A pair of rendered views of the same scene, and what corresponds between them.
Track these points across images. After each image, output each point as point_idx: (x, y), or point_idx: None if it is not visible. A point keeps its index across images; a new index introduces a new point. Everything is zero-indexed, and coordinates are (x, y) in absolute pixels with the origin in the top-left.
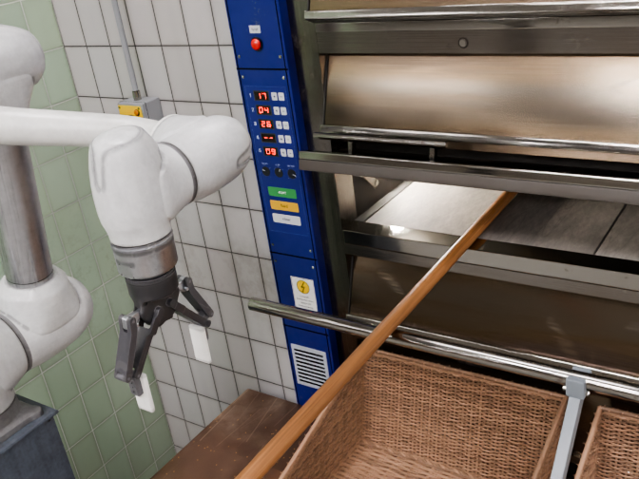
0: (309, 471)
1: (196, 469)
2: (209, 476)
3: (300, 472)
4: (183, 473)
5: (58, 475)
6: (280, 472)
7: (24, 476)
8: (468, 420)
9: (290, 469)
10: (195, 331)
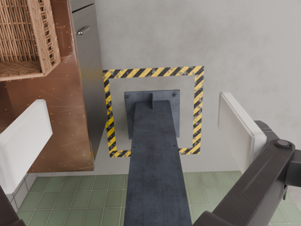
0: (0, 70)
1: (49, 152)
2: (48, 141)
3: (8, 72)
4: (58, 157)
5: (136, 207)
6: (21, 80)
7: (161, 222)
8: None
9: (12, 76)
10: (13, 165)
